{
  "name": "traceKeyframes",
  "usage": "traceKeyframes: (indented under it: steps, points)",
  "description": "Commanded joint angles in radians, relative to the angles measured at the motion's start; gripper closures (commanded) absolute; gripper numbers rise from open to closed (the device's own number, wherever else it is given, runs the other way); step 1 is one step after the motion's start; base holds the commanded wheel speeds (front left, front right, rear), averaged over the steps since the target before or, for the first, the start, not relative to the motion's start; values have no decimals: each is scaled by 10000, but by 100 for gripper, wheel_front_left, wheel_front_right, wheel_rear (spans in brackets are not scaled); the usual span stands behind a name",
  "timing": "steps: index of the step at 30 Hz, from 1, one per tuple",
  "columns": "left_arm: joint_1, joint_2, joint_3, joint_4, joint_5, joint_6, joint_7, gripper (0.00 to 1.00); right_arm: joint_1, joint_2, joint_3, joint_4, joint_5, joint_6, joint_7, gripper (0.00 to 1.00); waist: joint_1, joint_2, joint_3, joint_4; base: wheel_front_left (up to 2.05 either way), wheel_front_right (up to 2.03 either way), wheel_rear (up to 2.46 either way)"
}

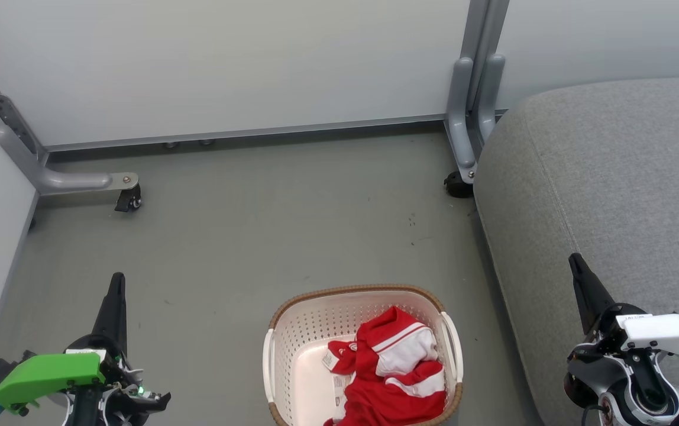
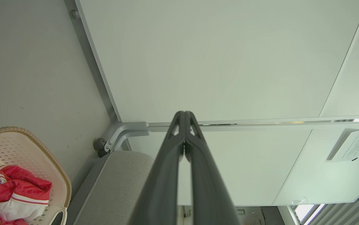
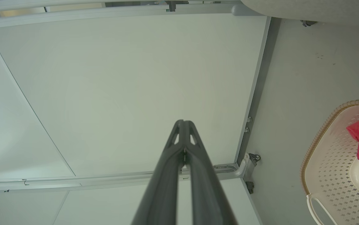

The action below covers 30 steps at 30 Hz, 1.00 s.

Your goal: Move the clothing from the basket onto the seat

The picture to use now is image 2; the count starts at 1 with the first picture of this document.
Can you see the cream perforated laundry basket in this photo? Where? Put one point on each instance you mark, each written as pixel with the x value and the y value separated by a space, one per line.
pixel 26 150

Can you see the white partition panel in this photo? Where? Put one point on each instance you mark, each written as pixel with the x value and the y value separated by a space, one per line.
pixel 260 162
pixel 357 78
pixel 214 62

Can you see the grey slatted blind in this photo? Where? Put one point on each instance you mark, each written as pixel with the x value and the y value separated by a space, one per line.
pixel 348 209

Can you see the grey partition leg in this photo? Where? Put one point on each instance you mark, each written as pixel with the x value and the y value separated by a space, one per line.
pixel 126 128

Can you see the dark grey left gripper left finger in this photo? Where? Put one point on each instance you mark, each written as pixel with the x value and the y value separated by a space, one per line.
pixel 160 187

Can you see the red white basketball jersey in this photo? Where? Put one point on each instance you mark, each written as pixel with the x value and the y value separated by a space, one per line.
pixel 17 189

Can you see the grey fabric sofa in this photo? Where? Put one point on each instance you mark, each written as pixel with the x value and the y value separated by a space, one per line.
pixel 117 187

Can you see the black caster wheel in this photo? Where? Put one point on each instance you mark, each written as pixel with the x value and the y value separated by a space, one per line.
pixel 100 146

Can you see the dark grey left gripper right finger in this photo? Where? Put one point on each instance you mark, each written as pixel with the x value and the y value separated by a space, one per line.
pixel 207 193

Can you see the white paper notice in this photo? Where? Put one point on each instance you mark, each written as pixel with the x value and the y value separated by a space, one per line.
pixel 353 145

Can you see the small grey panel foot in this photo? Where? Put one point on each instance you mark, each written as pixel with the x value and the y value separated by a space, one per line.
pixel 75 14

